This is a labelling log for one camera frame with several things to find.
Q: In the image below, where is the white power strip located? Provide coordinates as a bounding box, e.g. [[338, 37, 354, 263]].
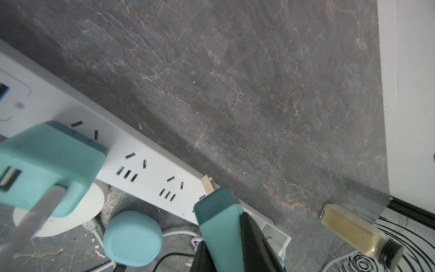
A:
[[0, 39, 292, 261]]

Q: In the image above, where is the beige spice jar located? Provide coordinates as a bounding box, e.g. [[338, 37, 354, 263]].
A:
[[320, 204, 404, 270]]

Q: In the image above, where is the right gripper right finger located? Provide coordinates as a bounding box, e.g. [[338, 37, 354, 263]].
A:
[[240, 212, 285, 272]]

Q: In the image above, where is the teal charger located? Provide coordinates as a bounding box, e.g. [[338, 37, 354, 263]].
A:
[[1, 121, 108, 217], [193, 174, 286, 272]]

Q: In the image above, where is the white power strip cord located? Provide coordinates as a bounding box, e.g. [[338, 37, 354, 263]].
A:
[[319, 249, 359, 272]]

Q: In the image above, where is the blue earbud case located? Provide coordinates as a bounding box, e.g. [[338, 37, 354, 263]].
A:
[[103, 210, 163, 267]]

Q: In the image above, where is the white charging cable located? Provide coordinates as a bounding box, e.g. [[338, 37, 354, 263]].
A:
[[81, 217, 205, 272]]

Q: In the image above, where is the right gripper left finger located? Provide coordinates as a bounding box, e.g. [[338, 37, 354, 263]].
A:
[[190, 241, 216, 272]]

